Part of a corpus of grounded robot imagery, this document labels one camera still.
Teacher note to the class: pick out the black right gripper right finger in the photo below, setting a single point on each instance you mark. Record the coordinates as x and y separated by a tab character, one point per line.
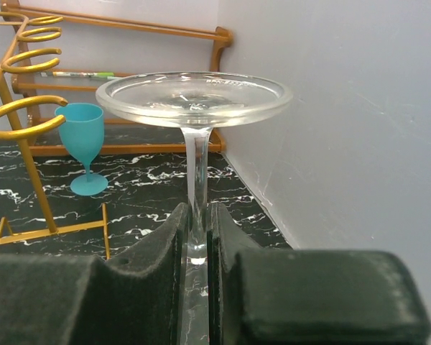
261	295

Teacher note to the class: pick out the orange wooden shelf rack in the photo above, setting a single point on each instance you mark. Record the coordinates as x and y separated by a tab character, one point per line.
122	137

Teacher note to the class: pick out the clear champagne flute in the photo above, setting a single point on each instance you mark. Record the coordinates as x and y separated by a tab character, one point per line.
195	143

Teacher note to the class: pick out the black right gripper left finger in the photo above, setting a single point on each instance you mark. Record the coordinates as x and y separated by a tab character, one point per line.
132	298

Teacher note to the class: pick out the teal plastic wine glass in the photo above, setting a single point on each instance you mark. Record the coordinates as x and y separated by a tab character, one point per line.
82	135

